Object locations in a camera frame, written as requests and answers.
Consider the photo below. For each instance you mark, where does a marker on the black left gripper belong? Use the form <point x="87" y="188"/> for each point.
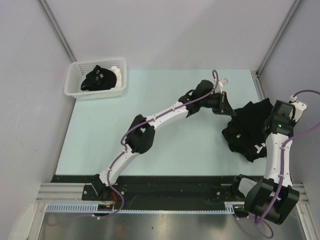
<point x="222" y="107"/>

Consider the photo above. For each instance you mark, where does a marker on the black graphic t-shirt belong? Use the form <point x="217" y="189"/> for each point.
<point x="252" y="116"/>

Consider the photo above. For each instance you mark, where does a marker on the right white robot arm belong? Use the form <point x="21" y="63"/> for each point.
<point x="272" y="197"/>

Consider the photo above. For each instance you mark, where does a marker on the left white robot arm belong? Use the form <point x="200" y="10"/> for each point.
<point x="140" y="136"/>

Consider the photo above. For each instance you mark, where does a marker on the folded black printed t-shirt stack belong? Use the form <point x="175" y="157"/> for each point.
<point x="245" y="140"/>

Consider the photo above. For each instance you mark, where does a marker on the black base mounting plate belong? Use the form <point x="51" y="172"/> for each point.
<point x="158" y="194"/>

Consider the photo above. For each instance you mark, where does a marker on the white cloth in basket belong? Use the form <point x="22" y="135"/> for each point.
<point x="118" y="74"/>

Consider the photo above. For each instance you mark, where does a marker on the black garment in basket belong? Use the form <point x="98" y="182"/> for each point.
<point x="99" y="79"/>

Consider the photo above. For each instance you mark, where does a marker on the white perforated plastic basket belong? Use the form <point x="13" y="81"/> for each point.
<point x="78" y="70"/>

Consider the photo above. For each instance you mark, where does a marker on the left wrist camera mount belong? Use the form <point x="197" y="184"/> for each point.
<point x="220" y="85"/>

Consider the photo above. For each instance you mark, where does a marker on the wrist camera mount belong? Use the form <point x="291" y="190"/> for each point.
<point x="293" y="109"/>
<point x="220" y="85"/>

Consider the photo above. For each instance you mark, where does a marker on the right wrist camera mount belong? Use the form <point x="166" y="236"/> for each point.
<point x="293" y="109"/>

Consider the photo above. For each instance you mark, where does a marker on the white slotted cable duct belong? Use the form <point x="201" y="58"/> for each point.
<point x="72" y="207"/>

